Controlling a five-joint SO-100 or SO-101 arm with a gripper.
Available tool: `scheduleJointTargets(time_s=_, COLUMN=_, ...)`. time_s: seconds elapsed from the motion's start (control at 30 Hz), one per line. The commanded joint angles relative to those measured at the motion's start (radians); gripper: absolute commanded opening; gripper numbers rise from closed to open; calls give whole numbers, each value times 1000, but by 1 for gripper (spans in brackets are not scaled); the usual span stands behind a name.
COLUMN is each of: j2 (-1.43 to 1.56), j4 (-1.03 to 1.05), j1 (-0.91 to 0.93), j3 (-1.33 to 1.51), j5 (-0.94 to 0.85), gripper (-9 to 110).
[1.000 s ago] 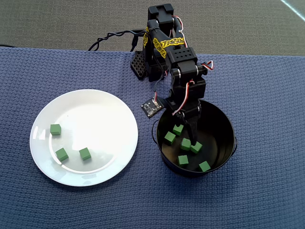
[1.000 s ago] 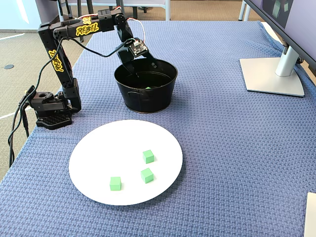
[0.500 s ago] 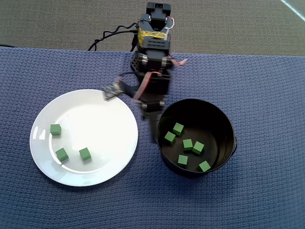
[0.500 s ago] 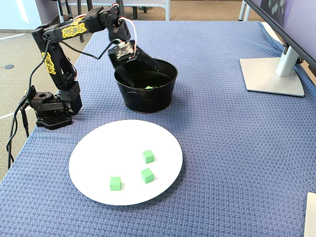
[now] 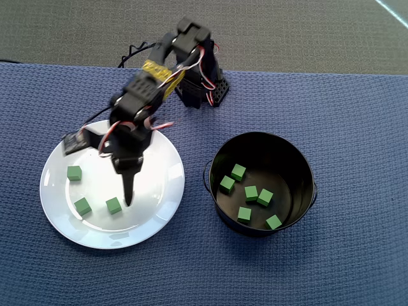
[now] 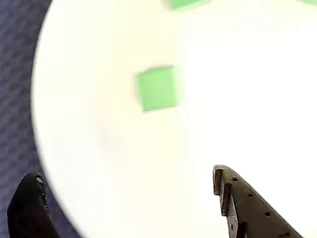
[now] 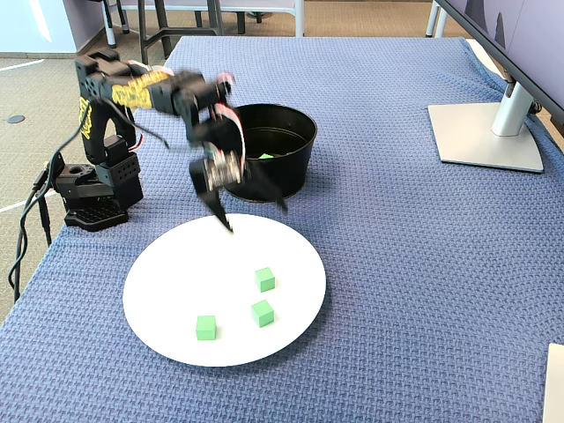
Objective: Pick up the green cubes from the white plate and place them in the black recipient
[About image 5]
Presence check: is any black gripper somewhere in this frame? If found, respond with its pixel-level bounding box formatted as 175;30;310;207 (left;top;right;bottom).
106;120;154;207

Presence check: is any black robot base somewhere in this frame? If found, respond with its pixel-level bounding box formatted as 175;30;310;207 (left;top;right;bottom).
175;75;231;110

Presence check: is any white round plate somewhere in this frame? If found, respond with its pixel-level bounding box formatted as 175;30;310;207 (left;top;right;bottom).
39;119;186;250

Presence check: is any black metal bucket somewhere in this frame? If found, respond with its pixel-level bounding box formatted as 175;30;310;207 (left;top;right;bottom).
202;131;319;238

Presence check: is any blue woven tablecloth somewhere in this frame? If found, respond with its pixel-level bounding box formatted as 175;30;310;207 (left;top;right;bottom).
0;62;408;306

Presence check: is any small wrist camera board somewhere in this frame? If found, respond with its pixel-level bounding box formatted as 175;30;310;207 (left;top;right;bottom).
61;129;92;156

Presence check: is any red white servo wire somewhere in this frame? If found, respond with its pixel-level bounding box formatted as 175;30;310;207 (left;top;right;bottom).
98;119;175;157

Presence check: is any thin black camera cable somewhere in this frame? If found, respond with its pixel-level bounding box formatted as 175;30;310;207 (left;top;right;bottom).
117;41;160;69

